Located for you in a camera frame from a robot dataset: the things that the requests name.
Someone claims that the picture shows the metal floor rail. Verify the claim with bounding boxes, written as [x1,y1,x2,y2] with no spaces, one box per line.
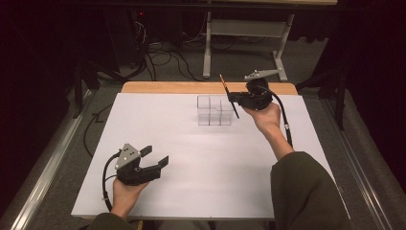
[319,99,395,230]
[9,89,97,230]

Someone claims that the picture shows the clear plastic organizer box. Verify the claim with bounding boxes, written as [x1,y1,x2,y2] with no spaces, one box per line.
[196,94,236,127]

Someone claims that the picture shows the left hand-held gripper cable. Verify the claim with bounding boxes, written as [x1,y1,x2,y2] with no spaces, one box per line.
[101,151,122,212]

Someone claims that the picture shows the person's left hand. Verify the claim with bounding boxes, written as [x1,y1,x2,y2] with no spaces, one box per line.
[110,177,149,220]

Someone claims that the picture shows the person's right hand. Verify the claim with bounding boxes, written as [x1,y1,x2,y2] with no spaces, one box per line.
[242,102,282,137]

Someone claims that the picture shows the black stand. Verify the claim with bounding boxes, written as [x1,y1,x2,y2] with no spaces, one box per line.
[71,60,102,120]
[295,68,348,131]

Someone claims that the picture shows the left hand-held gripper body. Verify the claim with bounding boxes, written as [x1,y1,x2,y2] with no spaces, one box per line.
[114,143,162,187]

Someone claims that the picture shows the wooden table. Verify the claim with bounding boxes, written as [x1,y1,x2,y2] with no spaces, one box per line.
[121,80,299,96]

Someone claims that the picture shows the dark computer tower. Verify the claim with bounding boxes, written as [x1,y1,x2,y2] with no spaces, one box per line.
[104,9,148,70]

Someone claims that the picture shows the hand-held gripper cable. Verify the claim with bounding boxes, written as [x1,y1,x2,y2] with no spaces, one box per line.
[255,84,294,149]
[101,151,122,212]

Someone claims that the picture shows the white board cover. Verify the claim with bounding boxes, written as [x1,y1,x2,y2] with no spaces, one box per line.
[70,92,336,220]

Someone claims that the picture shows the white metal desk frame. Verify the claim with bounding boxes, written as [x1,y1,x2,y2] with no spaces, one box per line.
[202,11,296,82]

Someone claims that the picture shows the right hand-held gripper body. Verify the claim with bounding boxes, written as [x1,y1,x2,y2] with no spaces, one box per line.
[242,69,283,112]

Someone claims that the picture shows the black floor cable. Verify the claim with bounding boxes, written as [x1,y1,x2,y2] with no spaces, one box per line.
[83,103,114,159]

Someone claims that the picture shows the tangle of floor cables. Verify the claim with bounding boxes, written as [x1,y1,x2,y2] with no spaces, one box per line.
[127,18,205,82]

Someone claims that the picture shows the right hand-held gripper cable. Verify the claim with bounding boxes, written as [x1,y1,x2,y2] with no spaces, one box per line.
[255,84,294,149]

